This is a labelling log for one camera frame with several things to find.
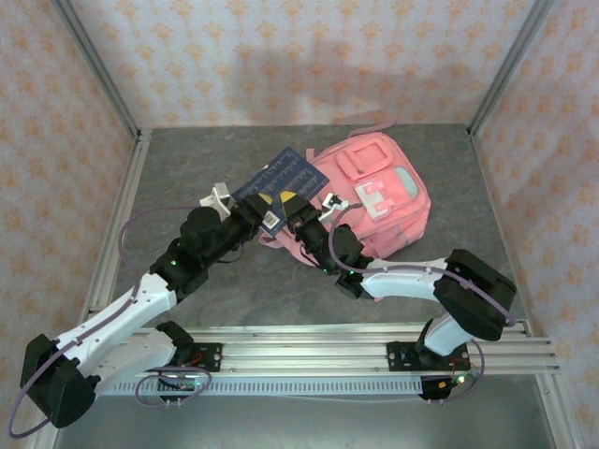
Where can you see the dark blue QR code book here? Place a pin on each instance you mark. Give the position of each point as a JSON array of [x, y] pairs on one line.
[[285, 173]]

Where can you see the pink backpack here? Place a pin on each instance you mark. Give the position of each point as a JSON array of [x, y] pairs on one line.
[[398, 220]]

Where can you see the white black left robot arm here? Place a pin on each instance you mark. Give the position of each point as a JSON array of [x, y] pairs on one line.
[[117, 318]]

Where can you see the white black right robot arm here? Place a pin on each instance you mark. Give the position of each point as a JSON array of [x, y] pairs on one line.
[[402, 280]]

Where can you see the small circuit board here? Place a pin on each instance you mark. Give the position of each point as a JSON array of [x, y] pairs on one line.
[[187, 386], [461, 380]]

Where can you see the grey metal panel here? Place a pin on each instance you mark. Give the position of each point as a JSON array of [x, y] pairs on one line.
[[304, 425]]

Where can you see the aluminium side rail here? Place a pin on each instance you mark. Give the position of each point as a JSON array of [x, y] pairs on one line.
[[114, 234]]

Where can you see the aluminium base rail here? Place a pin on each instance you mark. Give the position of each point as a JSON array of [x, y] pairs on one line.
[[304, 357]]

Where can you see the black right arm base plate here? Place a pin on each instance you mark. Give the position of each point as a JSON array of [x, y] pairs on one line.
[[398, 357]]

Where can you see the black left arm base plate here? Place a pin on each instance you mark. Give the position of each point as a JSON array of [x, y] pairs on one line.
[[210, 357]]

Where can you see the slanted aluminium frame post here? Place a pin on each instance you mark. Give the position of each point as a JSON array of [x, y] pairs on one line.
[[506, 70], [100, 70]]

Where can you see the short aluminium frame post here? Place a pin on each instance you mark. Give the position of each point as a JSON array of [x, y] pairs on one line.
[[561, 421], [47, 440]]

